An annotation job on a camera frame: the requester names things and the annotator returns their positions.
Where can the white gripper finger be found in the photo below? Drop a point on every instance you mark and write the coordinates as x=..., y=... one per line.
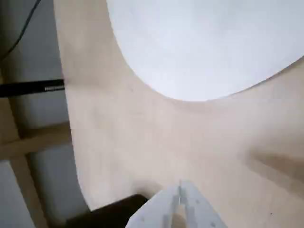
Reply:
x=202, y=213
x=156, y=209

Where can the white round plate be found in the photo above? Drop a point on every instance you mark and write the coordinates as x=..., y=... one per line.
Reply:
x=202, y=47

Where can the black table clamp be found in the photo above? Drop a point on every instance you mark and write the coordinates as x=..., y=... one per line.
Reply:
x=107, y=213

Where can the black bar with white print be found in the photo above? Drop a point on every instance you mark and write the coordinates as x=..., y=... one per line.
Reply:
x=31, y=88

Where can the wooden furniture frame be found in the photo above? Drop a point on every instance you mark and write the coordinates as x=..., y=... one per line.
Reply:
x=42, y=137

